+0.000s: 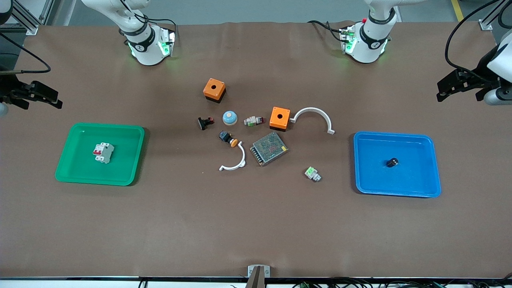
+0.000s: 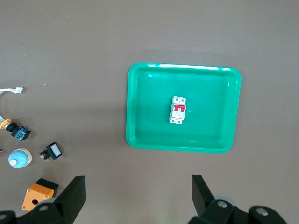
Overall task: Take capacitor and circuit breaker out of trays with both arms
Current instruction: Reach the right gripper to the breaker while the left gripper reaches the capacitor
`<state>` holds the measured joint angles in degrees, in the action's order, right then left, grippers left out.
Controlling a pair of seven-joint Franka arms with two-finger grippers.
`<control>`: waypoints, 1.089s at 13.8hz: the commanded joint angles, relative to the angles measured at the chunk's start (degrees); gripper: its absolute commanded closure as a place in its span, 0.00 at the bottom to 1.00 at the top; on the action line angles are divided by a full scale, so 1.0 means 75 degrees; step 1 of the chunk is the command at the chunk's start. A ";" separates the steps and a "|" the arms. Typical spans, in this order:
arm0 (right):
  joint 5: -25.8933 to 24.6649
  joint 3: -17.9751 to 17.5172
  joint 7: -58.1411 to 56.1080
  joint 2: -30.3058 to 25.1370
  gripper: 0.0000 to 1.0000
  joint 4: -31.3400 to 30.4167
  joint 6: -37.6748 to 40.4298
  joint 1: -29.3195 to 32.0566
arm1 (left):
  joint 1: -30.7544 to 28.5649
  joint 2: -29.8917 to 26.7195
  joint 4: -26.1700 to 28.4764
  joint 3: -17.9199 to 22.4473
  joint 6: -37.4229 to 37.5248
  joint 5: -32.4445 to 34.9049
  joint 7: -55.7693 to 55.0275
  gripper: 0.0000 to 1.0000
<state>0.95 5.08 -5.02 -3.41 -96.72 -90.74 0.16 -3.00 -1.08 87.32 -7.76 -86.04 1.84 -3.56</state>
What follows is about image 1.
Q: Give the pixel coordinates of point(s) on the black cylindrical capacitor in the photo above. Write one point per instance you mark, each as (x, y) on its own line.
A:
(392, 162)

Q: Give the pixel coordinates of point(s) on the large white curved bracket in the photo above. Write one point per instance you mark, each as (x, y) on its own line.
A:
(316, 109)

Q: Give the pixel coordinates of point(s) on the metal table edge clamp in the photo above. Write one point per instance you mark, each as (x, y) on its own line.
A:
(258, 274)

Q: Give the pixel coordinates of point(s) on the metal mesh power supply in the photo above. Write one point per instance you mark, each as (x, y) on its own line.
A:
(268, 148)

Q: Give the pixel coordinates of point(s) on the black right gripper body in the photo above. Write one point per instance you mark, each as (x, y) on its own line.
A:
(7, 87)

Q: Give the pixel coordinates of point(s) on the small white curved bracket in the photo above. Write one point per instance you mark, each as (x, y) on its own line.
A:
(242, 158)

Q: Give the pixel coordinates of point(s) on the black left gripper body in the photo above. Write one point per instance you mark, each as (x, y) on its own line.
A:
(476, 76)

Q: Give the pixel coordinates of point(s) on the blue white dome button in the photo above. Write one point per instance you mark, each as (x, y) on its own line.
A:
(230, 118)

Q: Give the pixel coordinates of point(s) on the black red switch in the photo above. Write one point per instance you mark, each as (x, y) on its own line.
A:
(205, 122)

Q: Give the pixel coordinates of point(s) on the green white push button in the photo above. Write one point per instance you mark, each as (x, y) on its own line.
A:
(312, 173)

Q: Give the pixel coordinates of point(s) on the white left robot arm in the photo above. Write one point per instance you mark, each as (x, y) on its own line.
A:
(370, 46)

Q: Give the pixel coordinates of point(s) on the black orange push button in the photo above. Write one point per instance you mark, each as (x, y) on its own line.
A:
(227, 138)

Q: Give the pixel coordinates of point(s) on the aluminium frame profile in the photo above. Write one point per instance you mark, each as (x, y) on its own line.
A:
(27, 20)
(491, 18)

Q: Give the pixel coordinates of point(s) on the orange button box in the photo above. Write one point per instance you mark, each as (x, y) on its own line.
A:
(279, 116)
(214, 88)

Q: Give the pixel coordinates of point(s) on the blue plastic tray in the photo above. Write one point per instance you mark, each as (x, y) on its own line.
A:
(416, 176)

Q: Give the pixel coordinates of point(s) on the white red circuit breaker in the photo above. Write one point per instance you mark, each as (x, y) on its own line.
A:
(103, 152)

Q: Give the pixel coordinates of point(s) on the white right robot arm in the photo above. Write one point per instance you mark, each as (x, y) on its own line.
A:
(146, 50)

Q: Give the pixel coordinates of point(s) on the red green indicator switch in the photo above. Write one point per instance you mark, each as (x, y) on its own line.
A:
(253, 120)

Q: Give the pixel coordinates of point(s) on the green plastic tray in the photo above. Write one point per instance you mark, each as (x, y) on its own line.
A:
(120, 164)

